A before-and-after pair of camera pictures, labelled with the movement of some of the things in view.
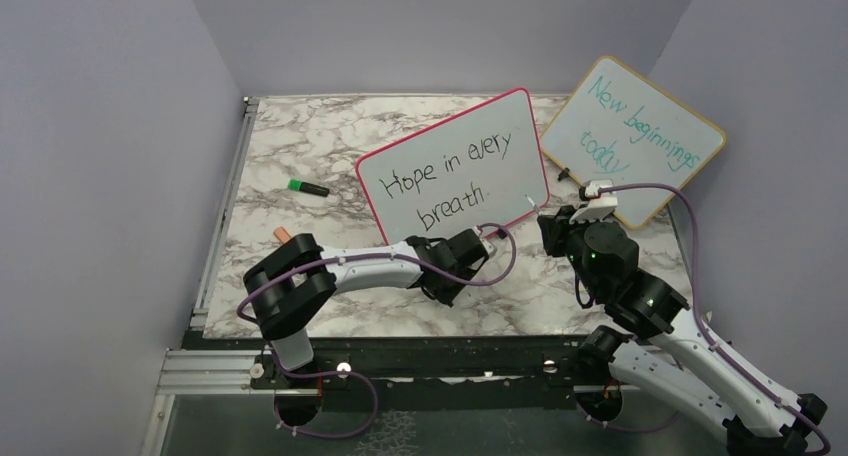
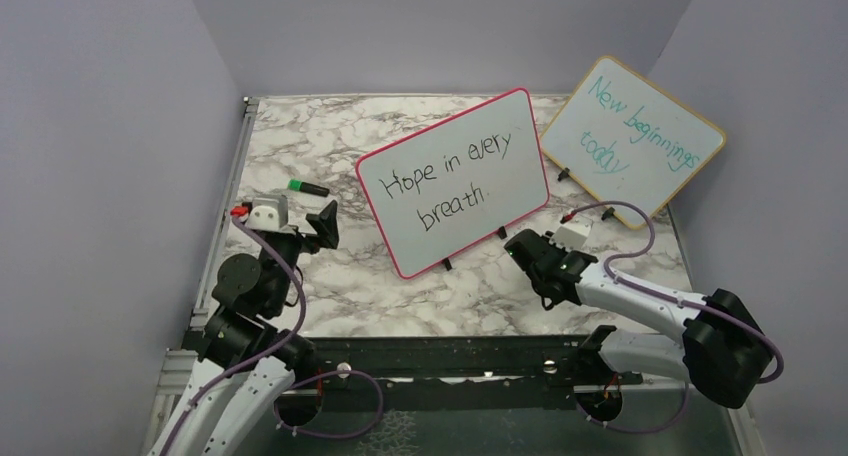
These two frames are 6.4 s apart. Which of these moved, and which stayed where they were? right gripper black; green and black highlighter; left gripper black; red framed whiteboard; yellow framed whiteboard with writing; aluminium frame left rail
Moved: right gripper black; left gripper black
Stayed: yellow framed whiteboard with writing; aluminium frame left rail; red framed whiteboard; green and black highlighter
